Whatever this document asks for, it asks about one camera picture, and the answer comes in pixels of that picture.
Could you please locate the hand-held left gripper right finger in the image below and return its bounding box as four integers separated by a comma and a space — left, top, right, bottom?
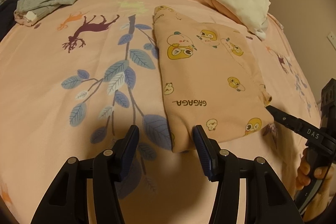
193, 125, 306, 224

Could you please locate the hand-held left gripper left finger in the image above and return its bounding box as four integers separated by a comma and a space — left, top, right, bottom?
30, 125, 140, 224

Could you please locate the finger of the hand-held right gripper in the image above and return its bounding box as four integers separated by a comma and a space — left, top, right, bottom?
266, 105, 306, 135

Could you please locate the pink cartoon print shirt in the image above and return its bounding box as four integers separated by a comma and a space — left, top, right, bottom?
153, 5, 275, 153

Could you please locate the person's right forearm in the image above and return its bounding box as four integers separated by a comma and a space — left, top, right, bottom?
306, 182, 334, 224

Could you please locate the person's right hand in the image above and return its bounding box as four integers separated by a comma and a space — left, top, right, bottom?
296, 147, 332, 191

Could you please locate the pink printed bed sheet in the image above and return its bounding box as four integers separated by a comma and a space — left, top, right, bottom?
0, 0, 324, 224

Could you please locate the pink folded garment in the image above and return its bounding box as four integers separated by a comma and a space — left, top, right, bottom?
197, 0, 252, 30

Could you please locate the dark navy garment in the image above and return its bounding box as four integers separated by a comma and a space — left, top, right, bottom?
0, 0, 23, 39

